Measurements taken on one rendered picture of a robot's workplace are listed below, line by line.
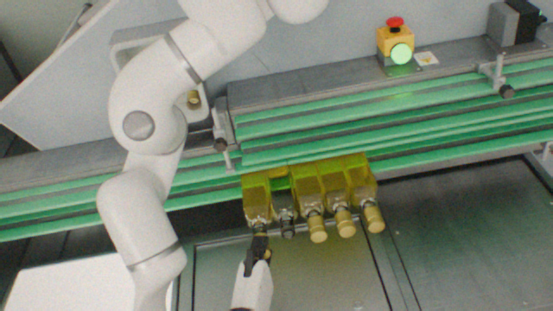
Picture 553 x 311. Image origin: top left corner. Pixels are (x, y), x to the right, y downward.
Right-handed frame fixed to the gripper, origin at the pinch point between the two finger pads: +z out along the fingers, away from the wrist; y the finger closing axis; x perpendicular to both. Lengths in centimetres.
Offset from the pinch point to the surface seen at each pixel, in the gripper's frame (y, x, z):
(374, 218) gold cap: 1.7, -22.1, 7.6
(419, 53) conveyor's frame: 16, -33, 48
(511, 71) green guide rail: 14, -53, 41
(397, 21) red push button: 26, -28, 45
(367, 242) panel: -13.2, -20.4, 13.6
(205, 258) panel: -12.5, 17.1, 7.0
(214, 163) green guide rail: 4.0, 14.6, 22.1
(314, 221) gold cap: 2.0, -10.3, 6.2
